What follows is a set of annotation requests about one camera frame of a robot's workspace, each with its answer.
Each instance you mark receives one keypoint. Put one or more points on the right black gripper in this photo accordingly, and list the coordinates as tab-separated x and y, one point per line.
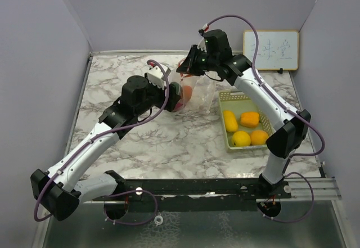
187	66

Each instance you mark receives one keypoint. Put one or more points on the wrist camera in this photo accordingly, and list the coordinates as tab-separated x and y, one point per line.
202	45
156	77

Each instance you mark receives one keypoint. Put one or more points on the green plastic basket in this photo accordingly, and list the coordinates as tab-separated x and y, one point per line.
238	102

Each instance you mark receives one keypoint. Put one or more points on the small whiteboard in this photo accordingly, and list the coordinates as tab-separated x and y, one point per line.
278	49

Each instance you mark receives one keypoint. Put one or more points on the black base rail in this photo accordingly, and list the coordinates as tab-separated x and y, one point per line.
145	203

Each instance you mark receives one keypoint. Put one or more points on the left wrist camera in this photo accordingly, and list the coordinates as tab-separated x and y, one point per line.
156	77

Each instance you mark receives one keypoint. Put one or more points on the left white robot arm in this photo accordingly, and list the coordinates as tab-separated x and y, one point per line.
59	189

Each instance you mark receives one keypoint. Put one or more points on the aluminium frame rail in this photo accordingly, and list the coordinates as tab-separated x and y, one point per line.
309	189

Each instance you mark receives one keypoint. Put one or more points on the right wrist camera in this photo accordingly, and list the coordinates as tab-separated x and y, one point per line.
202	45

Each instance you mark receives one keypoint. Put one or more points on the dark green lime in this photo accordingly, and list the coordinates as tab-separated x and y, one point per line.
176	89

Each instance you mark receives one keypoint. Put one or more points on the yellow mango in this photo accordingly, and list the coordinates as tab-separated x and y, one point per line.
230	121

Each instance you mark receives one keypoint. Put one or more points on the red apple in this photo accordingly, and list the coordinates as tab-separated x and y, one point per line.
178	107

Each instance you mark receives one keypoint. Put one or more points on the orange tangerine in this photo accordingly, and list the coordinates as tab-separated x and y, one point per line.
187	92

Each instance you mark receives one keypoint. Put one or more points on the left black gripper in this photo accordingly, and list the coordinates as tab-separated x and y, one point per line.
172	98

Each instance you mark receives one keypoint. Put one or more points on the orange bell pepper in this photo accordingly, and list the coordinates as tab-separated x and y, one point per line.
249	119

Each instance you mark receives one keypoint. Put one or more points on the orange yellow peach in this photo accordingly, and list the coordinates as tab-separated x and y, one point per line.
258	137

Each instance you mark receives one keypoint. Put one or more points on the yellow lemon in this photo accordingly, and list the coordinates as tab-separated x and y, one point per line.
240	139

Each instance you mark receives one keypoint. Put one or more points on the clear zip bag orange zipper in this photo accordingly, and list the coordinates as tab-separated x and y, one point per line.
203	91

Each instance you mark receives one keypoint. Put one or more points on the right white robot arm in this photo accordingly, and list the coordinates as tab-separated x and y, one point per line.
214	53

